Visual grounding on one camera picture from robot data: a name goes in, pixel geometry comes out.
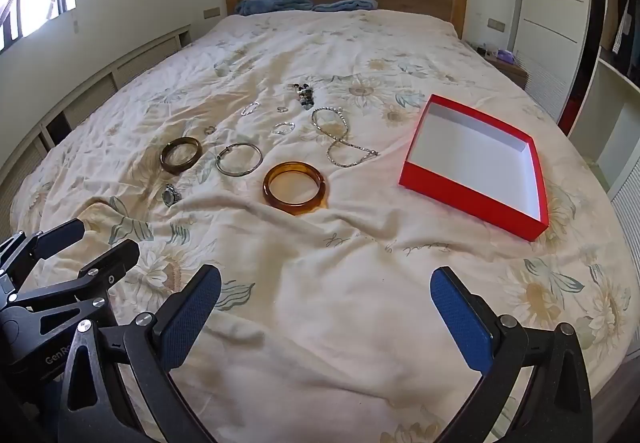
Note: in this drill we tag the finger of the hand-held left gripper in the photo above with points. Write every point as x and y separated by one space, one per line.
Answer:
117 258
57 238

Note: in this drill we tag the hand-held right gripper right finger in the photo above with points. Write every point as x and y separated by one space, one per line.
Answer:
460 323

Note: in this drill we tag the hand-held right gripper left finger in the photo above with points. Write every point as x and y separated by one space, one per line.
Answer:
190 318

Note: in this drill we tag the silver wristwatch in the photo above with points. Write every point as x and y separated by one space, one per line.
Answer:
170 195

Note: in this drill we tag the dark brown bangle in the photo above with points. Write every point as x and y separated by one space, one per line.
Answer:
167 162

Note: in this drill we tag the large silver bangle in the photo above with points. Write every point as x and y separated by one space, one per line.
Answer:
223 168

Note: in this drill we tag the amber bangle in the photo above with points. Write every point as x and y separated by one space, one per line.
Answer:
270 193

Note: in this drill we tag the red cardboard box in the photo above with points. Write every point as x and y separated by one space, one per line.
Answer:
475 158

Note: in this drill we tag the bed with floral duvet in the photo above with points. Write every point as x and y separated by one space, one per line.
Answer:
320 283

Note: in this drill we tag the red bag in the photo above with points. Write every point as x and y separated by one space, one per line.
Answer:
570 113

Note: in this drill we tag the wooden nightstand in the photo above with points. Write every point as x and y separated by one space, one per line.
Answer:
510 73

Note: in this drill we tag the purple tissue box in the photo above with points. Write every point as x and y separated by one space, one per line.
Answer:
504 56

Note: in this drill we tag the blue pillow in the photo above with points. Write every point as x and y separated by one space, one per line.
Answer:
345 4
272 5

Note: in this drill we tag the hanging clothes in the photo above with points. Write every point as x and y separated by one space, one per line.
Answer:
622 23

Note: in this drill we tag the low white wall cabinet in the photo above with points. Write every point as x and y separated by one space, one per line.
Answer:
100 83

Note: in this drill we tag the wall switch plate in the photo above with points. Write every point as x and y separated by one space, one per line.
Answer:
211 13
496 24

